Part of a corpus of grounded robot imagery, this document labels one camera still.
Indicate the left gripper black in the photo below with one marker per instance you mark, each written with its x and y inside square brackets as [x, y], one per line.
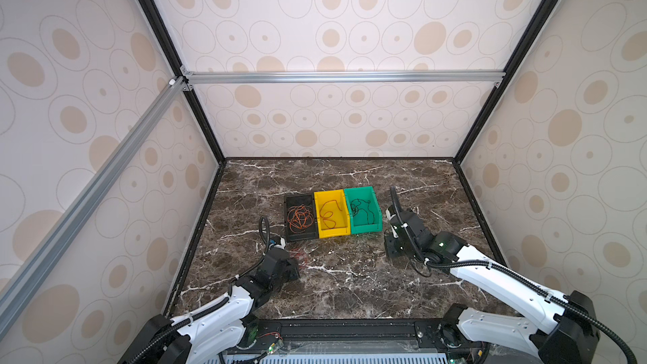
[292, 269]

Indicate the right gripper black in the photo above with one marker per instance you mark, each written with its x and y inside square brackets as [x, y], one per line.
[388, 240]

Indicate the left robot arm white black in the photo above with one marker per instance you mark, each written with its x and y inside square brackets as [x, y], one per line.
[212, 313]

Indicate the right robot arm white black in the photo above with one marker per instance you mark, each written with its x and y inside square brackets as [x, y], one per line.
[549, 325]

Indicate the green plastic bin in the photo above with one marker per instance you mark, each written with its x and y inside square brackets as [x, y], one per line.
[364, 211]

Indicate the black plastic bin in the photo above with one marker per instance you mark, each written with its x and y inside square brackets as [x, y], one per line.
[300, 221]

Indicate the yellow plastic bin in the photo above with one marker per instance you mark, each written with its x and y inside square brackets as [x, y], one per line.
[332, 214]

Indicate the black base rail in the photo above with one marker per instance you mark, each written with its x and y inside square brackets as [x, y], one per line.
[349, 333]

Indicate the horizontal aluminium frame bar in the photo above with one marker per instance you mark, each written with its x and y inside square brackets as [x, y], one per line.
[358, 77]

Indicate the left aluminium frame bar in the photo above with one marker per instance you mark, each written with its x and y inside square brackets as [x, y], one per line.
[48, 253]

